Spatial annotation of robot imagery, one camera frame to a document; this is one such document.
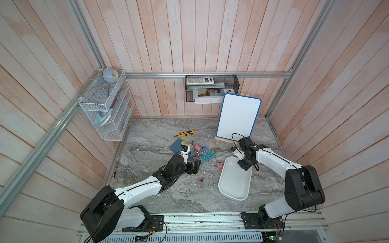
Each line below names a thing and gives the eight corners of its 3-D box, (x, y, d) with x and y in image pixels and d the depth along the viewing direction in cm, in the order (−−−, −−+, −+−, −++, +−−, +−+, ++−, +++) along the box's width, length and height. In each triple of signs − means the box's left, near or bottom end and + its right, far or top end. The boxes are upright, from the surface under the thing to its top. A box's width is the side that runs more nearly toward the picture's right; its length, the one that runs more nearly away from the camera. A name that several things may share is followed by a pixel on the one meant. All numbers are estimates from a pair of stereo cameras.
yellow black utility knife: (174, 139, 109) (174, 137, 108) (173, 136, 111) (173, 134, 109) (194, 134, 112) (194, 132, 111) (193, 131, 114) (193, 129, 112)
